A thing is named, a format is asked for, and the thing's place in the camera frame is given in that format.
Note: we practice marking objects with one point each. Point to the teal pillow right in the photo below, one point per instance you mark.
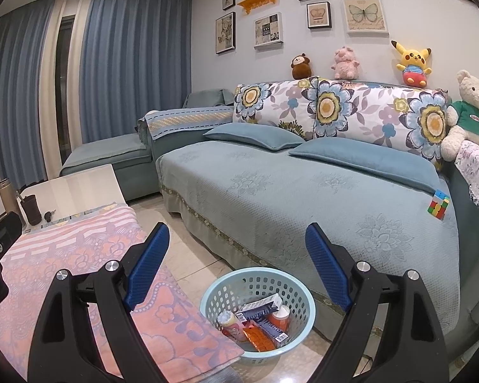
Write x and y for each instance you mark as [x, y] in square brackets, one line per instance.
[390, 164]

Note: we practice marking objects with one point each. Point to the teal pillow left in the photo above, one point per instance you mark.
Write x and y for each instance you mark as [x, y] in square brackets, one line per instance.
[263, 136]

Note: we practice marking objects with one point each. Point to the pink white tube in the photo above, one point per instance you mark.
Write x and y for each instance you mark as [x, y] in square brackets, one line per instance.
[231, 326]

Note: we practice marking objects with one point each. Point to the pink pig plush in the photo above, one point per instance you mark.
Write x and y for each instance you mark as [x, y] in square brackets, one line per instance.
[346, 64]

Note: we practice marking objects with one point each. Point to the orange paper cup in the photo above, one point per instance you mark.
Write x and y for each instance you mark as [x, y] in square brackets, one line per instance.
[281, 318]

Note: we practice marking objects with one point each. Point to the floral cushion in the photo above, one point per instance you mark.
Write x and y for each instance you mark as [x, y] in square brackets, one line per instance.
[399, 117]
[289, 105]

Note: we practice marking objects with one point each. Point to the blue curtain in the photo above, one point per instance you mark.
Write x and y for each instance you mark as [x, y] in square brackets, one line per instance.
[22, 37]
[136, 57]

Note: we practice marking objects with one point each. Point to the yellow pikachu plush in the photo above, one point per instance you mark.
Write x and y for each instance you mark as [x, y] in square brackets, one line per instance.
[413, 65]

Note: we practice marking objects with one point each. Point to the blue curtain left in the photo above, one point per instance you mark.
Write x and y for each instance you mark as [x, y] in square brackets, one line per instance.
[22, 37]

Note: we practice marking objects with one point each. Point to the small black picture frame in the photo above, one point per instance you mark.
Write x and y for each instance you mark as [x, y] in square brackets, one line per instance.
[227, 4]

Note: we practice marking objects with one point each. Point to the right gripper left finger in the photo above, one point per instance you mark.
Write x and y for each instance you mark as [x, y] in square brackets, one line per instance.
[103, 318]

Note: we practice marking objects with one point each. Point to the orange snack wrapper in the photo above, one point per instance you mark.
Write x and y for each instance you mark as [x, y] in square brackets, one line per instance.
[257, 337]

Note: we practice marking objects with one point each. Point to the bronze thermos bottle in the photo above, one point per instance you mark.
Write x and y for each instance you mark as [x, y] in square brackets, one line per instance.
[9, 198]

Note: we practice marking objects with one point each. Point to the floral cushion left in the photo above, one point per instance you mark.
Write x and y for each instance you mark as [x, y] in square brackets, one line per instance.
[289, 105]

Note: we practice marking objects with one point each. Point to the floral cushion right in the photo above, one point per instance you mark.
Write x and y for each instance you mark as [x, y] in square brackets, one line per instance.
[399, 117]

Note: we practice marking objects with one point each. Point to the collage picture frame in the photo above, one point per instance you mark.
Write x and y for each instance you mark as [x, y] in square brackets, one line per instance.
[268, 31]

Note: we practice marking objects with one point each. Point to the butterfly picture frame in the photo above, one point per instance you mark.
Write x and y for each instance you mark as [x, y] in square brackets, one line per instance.
[365, 17]

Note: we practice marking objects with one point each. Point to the teal pillow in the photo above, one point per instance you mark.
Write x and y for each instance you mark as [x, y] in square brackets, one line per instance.
[263, 136]
[390, 164]

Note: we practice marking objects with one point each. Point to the black car key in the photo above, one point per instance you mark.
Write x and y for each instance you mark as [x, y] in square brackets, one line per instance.
[48, 216]

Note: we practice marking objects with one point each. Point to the pink patterned table cloth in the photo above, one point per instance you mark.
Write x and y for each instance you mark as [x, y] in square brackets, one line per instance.
[103, 287]

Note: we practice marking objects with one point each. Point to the striped armrest cover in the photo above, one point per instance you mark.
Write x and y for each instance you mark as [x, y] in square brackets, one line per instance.
[157, 124]

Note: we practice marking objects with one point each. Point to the dark brown cup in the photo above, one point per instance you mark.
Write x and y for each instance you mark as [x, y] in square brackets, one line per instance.
[31, 209]

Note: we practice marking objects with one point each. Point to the white coffee table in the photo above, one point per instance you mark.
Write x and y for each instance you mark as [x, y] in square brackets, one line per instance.
[76, 193]

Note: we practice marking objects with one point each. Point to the white teddy bear plush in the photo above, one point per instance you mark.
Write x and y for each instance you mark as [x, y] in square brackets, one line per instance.
[462, 117]

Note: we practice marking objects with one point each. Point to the black tall picture frame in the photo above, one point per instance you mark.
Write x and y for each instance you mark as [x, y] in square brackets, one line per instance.
[225, 33]

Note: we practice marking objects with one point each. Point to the brown monkey plush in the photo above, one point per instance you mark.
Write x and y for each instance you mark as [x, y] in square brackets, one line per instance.
[301, 67]

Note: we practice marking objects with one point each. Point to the colourful puzzle cube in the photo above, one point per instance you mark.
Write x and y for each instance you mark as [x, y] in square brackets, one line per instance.
[439, 204]

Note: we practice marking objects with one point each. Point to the light blue trash basket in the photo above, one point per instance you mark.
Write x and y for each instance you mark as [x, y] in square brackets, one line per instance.
[235, 289]

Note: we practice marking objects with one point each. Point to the blue white milk carton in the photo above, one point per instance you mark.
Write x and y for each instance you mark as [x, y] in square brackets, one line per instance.
[259, 309]

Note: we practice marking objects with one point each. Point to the teal fabric sofa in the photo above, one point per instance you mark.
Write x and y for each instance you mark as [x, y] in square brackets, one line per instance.
[251, 207]

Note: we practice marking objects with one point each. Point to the orange wall shelf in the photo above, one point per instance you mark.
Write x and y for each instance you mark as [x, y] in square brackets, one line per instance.
[249, 5]

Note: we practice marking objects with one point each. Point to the small crown picture frame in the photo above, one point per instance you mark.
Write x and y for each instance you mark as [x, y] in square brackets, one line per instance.
[319, 15]

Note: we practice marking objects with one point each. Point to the blue curtain right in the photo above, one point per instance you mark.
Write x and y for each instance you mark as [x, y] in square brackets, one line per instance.
[136, 57]

